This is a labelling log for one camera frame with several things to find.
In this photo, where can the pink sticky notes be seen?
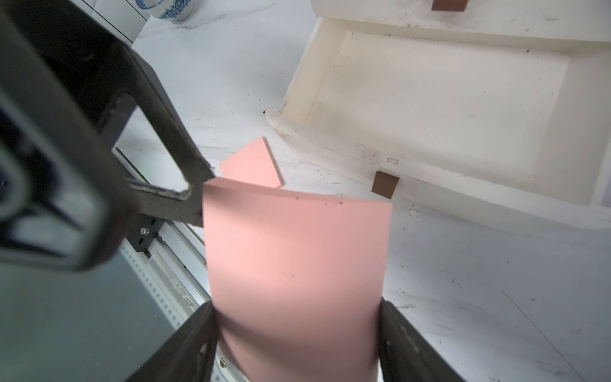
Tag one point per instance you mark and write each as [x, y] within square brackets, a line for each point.
[296, 280]
[254, 164]

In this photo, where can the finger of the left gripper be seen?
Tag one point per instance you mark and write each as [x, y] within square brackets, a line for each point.
[129, 101]

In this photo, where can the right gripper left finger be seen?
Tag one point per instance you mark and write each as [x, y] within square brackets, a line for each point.
[188, 355]

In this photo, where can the white plastic drawer cabinet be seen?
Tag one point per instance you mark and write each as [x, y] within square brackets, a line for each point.
[570, 26]

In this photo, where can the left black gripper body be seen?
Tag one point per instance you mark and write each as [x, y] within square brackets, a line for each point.
[65, 204]

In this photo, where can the cabinet drawer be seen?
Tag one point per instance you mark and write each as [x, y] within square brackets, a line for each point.
[509, 132]

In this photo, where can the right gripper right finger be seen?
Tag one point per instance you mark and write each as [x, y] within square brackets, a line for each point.
[405, 355]

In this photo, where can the aluminium mounting rail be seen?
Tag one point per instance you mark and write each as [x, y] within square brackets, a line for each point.
[172, 268]

